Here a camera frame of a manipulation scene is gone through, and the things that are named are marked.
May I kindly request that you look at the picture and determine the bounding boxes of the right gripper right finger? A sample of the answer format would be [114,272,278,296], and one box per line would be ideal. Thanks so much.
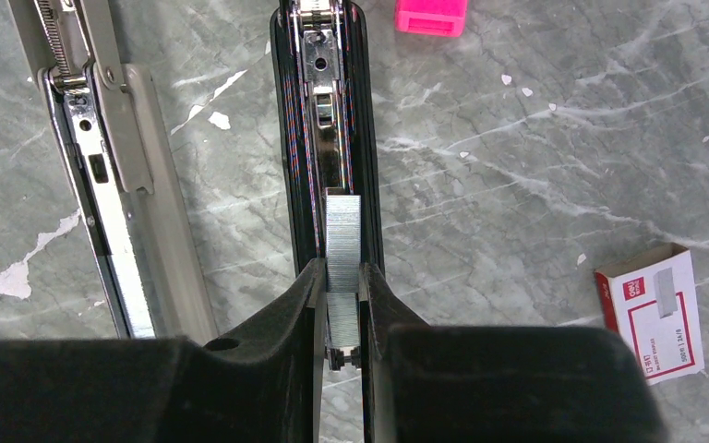
[358,264,670,442]

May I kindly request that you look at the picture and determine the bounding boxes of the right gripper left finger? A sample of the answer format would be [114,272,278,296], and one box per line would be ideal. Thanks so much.
[0,259,326,442]

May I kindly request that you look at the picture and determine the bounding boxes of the silver staple strip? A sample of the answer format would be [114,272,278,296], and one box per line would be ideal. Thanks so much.
[325,194,362,293]

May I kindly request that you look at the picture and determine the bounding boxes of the red white staple box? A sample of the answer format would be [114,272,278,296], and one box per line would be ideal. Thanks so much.
[595,243,705,385]

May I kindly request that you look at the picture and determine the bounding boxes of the beige black stapler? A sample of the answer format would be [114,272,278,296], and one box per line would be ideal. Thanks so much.
[9,0,218,343]

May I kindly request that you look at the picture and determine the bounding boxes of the pink plastic staple remover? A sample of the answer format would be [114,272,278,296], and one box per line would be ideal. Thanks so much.
[394,0,469,38]

